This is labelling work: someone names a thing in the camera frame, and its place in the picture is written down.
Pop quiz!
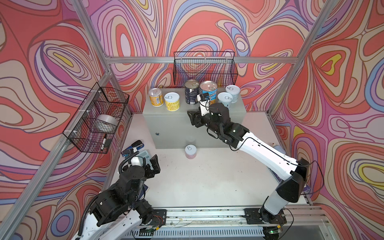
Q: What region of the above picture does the black wire basket left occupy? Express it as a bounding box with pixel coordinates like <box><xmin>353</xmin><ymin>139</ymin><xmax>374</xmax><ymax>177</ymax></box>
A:
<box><xmin>63</xmin><ymin>83</ymin><xmax>130</xmax><ymax>154</ymax></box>

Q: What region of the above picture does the blue black stapler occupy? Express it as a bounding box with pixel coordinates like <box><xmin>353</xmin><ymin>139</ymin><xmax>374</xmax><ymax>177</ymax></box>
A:
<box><xmin>121</xmin><ymin>140</ymin><xmax>144</xmax><ymax>158</ymax></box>

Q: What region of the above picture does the white yellow can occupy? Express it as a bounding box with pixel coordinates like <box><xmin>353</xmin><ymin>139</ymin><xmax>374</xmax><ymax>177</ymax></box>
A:
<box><xmin>164</xmin><ymin>92</ymin><xmax>180</xmax><ymax>112</ymax></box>

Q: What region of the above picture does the black wire basket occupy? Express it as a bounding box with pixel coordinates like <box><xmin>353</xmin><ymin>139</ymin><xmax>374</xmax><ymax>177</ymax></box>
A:
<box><xmin>63</xmin><ymin>83</ymin><xmax>130</xmax><ymax>154</ymax></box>
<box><xmin>173</xmin><ymin>50</ymin><xmax>238</xmax><ymax>88</ymax></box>

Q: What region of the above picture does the grey metal cabinet box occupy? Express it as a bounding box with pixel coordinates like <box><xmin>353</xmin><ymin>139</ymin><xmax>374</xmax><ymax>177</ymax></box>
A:
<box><xmin>143</xmin><ymin>88</ymin><xmax>228</xmax><ymax>149</ymax></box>

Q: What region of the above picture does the dark tomato can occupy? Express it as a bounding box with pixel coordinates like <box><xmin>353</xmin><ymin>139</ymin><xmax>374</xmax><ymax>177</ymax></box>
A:
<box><xmin>185</xmin><ymin>80</ymin><xmax>200</xmax><ymax>105</ymax></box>

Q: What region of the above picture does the blue label large can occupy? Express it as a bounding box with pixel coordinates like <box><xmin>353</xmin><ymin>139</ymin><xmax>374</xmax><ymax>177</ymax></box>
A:
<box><xmin>199</xmin><ymin>81</ymin><xmax>218</xmax><ymax>104</ymax></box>

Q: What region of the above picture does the light blue white can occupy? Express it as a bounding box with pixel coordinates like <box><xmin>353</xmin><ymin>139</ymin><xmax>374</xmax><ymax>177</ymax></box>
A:
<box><xmin>218</xmin><ymin>92</ymin><xmax>233</xmax><ymax>109</ymax></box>

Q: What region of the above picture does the pale green white can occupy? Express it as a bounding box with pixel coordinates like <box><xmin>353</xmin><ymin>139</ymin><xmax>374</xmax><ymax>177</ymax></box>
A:
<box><xmin>226</xmin><ymin>85</ymin><xmax>241</xmax><ymax>103</ymax></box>

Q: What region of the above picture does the black wire basket back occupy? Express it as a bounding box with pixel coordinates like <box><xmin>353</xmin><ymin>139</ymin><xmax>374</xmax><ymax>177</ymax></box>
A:
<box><xmin>173</xmin><ymin>50</ymin><xmax>238</xmax><ymax>88</ymax></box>

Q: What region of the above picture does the black marker pen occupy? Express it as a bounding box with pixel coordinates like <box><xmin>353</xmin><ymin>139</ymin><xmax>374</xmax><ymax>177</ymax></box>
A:
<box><xmin>101</xmin><ymin>136</ymin><xmax>107</xmax><ymax>151</ymax></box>

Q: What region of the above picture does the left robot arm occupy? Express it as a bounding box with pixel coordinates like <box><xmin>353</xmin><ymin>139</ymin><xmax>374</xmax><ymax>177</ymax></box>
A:
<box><xmin>73</xmin><ymin>152</ymin><xmax>167</xmax><ymax>240</ymax></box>

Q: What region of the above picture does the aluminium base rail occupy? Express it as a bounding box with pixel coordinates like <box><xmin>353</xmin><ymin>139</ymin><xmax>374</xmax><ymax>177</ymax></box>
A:
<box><xmin>80</xmin><ymin>205</ymin><xmax>325</xmax><ymax>240</ymax></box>

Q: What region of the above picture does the purple packet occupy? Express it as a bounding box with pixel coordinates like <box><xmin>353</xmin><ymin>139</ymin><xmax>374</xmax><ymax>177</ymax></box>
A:
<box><xmin>269</xmin><ymin>169</ymin><xmax>311</xmax><ymax>194</ymax></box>

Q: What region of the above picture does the yellow corn can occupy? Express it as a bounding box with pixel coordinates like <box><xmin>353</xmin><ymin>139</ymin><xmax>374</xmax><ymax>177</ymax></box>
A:
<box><xmin>149</xmin><ymin>88</ymin><xmax>164</xmax><ymax>107</ymax></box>

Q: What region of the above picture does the pink white can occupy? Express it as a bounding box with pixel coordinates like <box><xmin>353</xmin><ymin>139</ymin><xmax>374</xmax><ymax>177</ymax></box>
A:
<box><xmin>185</xmin><ymin>145</ymin><xmax>197</xmax><ymax>159</ymax></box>

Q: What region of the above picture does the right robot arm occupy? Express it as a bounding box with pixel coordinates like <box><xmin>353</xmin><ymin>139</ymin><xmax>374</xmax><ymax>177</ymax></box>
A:
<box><xmin>187</xmin><ymin>94</ymin><xmax>311</xmax><ymax>224</ymax></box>

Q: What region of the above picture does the small white bottle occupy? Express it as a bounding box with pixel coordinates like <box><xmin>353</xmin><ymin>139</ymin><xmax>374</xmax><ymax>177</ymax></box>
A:
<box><xmin>273</xmin><ymin>145</ymin><xmax>286</xmax><ymax>155</ymax></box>

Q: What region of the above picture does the mint green calculator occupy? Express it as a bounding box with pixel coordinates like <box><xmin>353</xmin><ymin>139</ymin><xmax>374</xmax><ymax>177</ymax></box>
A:
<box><xmin>138</xmin><ymin>150</ymin><xmax>152</xmax><ymax>160</ymax></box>

